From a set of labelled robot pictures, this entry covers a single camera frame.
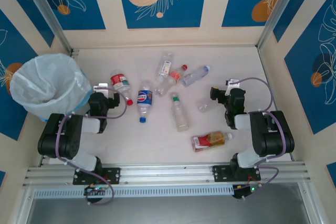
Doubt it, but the small clear bottle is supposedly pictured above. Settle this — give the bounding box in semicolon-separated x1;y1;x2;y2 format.
196;99;220;114

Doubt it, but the clear bottle red white label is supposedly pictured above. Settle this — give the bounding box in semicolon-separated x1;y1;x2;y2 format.
110;69;134;106

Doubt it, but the bluish clear water bottle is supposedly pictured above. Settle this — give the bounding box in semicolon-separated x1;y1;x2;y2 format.
181;65;212;88

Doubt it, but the clear bottle blue Pepsi label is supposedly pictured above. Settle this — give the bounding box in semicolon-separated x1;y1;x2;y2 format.
136;80;153;124

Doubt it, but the clear bottle green cap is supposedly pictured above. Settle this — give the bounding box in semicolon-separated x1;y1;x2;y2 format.
170;92;190;133

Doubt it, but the clear bottle red cap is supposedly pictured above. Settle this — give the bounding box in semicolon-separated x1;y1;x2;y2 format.
154;63;188;96

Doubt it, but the amber tea bottle red label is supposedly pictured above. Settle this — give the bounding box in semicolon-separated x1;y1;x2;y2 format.
191;131;234;153

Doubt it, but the clear bottle white orange label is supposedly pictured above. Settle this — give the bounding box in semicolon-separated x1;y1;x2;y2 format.
156;50;174;83

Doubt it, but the white bin with plastic liner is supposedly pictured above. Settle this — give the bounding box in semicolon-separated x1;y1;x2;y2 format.
9;52;92;122

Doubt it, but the black controller board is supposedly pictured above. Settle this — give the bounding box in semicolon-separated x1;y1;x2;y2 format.
232;185;259;200
83;185;110;198

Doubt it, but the grey metal panel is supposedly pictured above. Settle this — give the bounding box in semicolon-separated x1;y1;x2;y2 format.
25;197;312;224

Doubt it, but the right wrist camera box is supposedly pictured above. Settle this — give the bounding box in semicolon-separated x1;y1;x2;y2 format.
225;78;241;91

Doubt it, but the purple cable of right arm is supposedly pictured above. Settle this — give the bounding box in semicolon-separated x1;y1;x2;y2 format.
235;77;287;201

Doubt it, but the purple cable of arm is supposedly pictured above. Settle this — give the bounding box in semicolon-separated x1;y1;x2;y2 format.
56;88;129;206
235;77;287;201

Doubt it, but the aluminium side rail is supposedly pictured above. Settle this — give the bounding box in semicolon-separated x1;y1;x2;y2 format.
257;47;297;162

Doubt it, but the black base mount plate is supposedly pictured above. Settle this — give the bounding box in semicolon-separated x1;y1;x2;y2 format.
212;165;262;183
72;167;121;185

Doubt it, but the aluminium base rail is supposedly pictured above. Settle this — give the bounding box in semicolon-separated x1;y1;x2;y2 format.
22;162;312;188

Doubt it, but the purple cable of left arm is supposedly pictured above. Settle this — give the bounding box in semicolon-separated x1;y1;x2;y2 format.
56;88;129;206

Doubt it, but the aluminium frame post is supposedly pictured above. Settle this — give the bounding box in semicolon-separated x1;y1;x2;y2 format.
256;0;307;50
18;0;74;55

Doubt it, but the grey slotted cable duct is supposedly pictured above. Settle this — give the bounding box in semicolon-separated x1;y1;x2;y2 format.
33;184;235;200

